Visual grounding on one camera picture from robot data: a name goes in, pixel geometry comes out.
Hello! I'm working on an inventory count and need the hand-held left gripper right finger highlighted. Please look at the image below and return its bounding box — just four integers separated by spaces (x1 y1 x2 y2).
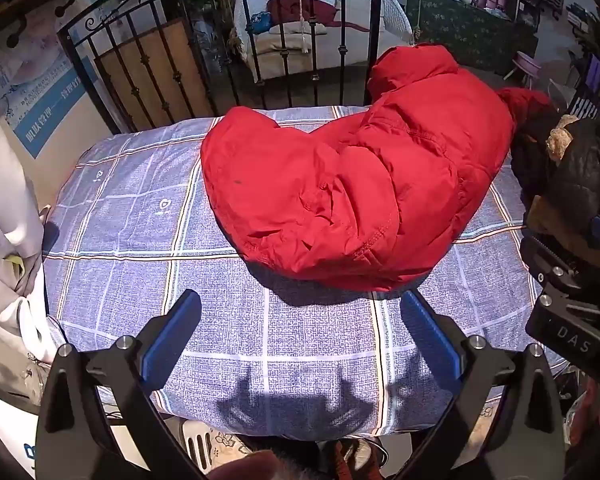
395 289 568 480

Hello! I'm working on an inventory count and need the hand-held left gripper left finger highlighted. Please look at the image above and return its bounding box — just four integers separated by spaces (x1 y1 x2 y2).
35 289 211 480

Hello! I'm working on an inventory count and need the red down jacket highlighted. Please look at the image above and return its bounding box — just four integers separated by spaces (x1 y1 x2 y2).
200 44 556 293

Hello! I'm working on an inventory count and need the black fur-trimmed jacket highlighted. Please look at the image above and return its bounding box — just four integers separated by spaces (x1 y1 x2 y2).
510 102 600 261

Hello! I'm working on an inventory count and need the blue plaid bed sheet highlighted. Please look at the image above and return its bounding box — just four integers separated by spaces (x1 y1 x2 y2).
42 105 571 441

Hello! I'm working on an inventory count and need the white slotted plastic stool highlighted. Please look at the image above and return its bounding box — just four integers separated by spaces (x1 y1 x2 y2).
180 420 216 473

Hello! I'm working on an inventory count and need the beige floral quilt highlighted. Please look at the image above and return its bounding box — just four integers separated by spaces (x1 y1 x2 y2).
105 402 266 476

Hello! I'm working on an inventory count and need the pink stool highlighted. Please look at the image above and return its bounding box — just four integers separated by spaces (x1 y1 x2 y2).
504 51 540 90

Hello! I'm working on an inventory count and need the white appliance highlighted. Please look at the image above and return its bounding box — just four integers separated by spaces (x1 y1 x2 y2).
0 390 46 478

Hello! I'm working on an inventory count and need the white garment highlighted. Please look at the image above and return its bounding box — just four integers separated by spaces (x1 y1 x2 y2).
0 80 56 411

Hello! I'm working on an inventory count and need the green floral table cloth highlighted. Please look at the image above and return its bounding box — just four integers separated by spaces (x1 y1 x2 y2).
405 0 538 68

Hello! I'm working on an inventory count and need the wooden board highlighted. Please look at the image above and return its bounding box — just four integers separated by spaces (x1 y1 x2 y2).
94 17 216 133

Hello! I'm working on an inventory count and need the white sofa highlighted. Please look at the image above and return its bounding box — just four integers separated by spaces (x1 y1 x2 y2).
232 0 416 83

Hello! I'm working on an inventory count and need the blue bag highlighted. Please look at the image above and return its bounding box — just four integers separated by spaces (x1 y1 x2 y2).
250 11 276 34

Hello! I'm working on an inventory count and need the red cloth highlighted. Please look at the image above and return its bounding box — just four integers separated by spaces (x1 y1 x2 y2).
266 0 361 28

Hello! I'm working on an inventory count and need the blue white wall poster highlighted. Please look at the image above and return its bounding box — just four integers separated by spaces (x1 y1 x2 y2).
0 35 98 161

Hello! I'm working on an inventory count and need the black iron bed frame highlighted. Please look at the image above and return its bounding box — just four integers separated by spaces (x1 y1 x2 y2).
57 0 386 136

